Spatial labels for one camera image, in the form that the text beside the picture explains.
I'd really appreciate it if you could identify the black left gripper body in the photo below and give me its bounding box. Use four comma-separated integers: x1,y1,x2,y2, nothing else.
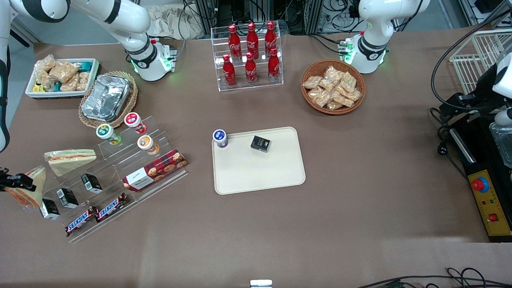
439,78,500,123

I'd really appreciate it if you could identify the triangle sandwich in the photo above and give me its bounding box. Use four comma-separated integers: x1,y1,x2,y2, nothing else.
4,166,47,209
44,149,97,177

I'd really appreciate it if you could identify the beige plastic tray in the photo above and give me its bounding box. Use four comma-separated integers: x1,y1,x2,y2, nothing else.
212,126,306,195

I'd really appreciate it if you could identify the small black box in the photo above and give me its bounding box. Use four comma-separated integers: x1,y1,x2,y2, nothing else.
81,173,103,194
56,188,79,209
39,199,61,221
250,136,272,153

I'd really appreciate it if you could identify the clear plastic container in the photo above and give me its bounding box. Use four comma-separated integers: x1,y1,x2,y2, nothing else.
489,122,512,169

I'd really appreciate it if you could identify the snickers bar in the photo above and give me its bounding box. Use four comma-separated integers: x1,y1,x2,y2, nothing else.
95,193,129,223
65,206,99,237

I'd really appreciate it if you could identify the green lid yogurt cup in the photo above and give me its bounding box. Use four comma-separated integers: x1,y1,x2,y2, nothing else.
96,124,122,146

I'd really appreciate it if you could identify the black control box yellow panel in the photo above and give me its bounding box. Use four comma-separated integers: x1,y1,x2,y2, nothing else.
450,116,512,243

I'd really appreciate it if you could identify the clear snack pack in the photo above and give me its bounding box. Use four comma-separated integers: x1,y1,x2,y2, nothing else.
48,60,80,84
36,72,55,91
60,74,80,92
76,72,91,92
34,54,56,75

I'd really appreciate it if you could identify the clear acrylic step stand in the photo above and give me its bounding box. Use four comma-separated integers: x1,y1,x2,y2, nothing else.
26,116,189,244

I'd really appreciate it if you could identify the aluminium foil container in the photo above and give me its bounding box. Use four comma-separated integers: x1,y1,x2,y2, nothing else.
81,74,133,122

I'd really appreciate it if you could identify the white rectangular bin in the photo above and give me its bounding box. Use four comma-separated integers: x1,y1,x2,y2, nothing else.
25,58,100,99

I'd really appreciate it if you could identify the red lid yogurt cup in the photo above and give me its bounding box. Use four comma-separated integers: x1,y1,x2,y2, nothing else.
124,112,148,134

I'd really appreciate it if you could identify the orange lid yogurt cup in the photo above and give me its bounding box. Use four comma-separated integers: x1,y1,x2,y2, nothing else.
137,135,160,156

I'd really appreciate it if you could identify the red plaid cookie box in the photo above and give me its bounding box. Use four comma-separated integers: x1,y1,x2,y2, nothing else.
122,149,188,192

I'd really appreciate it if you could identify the flat wicker basket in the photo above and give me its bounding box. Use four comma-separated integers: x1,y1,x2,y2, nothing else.
78,71,138,129

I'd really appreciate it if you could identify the round wicker basket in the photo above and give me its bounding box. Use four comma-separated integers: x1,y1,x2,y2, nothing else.
300,59,366,116

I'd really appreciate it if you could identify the blue lid yogurt cup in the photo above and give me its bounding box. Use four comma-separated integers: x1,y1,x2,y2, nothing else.
212,129,229,149

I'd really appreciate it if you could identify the red cola bottle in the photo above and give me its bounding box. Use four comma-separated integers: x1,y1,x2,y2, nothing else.
246,22,260,60
264,21,278,56
228,24,242,61
267,48,281,82
244,52,258,85
222,54,237,88

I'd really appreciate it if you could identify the clear acrylic bottle rack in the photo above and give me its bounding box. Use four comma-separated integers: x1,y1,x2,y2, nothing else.
210,22,284,92

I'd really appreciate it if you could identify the white wire basket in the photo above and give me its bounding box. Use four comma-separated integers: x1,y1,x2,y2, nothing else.
448,29,512,95

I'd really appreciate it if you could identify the thick black cable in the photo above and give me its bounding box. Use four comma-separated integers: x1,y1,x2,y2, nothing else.
430,10,512,113

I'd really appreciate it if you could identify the black cable with plug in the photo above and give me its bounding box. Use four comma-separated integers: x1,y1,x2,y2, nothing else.
430,107,469,177

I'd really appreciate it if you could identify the thin black cable bundle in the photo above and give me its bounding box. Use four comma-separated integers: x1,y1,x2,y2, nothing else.
356,267,512,288

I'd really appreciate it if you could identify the aluminium frame rack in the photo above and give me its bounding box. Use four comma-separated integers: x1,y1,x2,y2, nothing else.
194,0,325,35

